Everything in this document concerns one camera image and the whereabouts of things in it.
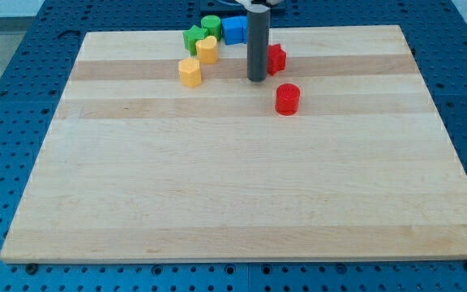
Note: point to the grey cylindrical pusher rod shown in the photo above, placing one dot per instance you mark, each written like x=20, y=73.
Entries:
x=258, y=23

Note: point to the red star block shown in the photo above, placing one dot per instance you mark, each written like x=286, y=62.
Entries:
x=276, y=59

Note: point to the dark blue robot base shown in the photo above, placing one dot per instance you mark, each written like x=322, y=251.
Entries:
x=231, y=7

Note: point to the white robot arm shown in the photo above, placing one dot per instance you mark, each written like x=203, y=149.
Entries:
x=258, y=14

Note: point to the green star block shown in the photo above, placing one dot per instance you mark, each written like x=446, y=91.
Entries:
x=191, y=36

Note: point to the blue cube block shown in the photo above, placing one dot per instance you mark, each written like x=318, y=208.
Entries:
x=234, y=30

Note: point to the green cylinder block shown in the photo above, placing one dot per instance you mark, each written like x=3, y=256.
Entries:
x=212, y=23

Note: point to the yellow heart block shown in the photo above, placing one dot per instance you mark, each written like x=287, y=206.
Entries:
x=207, y=50

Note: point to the yellow hexagon block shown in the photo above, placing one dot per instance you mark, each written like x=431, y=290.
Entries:
x=189, y=72

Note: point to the red cylinder block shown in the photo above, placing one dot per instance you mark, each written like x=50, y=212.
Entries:
x=287, y=99

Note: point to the light wooden board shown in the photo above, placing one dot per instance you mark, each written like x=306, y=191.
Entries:
x=138, y=168

